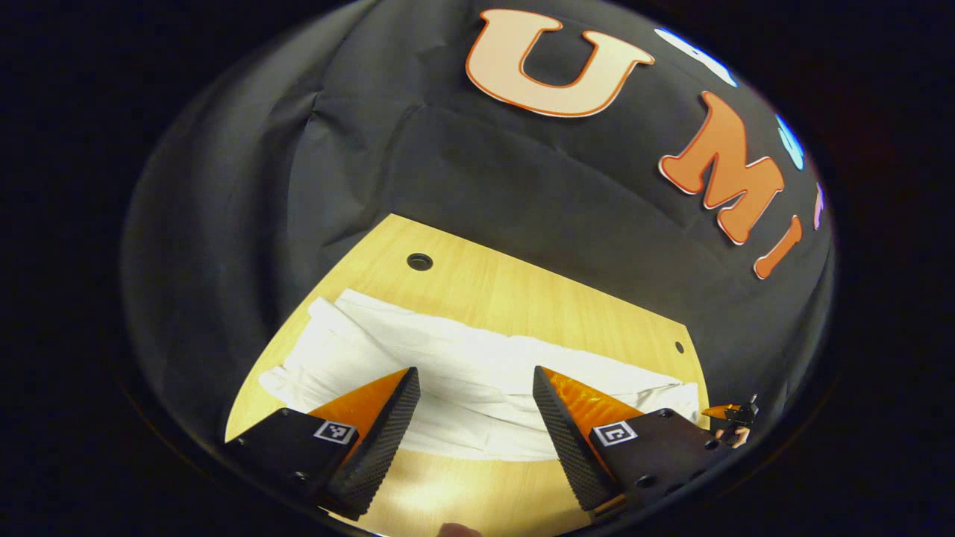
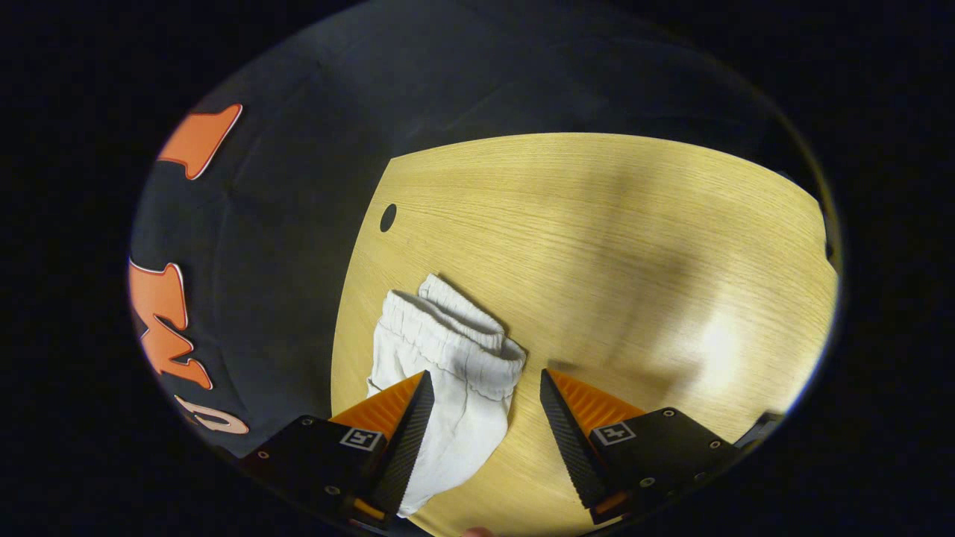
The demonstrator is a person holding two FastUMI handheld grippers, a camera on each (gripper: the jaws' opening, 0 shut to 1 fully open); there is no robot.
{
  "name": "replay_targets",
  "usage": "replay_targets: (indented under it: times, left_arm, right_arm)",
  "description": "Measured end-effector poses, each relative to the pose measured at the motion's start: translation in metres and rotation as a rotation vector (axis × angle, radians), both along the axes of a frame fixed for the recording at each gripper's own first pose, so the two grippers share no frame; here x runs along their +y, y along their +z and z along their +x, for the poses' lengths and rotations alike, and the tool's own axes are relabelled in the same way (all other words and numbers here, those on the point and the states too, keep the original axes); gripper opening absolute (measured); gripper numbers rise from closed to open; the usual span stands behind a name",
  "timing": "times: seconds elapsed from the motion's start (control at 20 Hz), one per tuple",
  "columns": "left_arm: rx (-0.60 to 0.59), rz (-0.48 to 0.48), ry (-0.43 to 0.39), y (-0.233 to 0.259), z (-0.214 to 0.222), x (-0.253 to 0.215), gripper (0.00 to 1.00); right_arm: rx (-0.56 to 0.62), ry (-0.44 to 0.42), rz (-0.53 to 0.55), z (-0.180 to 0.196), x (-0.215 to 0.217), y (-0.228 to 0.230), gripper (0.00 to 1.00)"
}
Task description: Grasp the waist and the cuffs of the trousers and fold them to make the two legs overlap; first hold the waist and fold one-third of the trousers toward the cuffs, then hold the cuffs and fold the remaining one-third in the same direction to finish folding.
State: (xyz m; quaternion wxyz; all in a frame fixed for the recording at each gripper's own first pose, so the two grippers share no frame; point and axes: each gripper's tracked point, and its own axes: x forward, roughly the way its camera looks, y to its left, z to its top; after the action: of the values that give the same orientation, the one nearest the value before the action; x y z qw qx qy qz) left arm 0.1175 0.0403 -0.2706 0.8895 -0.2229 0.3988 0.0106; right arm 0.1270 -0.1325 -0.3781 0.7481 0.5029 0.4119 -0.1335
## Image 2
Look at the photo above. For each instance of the black backdrop cloth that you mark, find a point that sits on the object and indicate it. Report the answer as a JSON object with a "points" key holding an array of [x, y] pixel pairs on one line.
{"points": [[298, 224]]}

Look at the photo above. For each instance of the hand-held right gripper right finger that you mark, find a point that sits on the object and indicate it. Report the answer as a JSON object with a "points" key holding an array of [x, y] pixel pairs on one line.
{"points": [[571, 440]]}

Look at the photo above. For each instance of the white jeans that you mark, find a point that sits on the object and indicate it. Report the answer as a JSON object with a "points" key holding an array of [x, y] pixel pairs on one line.
{"points": [[462, 365]]}

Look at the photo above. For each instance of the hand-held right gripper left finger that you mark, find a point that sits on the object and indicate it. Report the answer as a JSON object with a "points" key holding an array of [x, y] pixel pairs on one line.
{"points": [[406, 440]]}

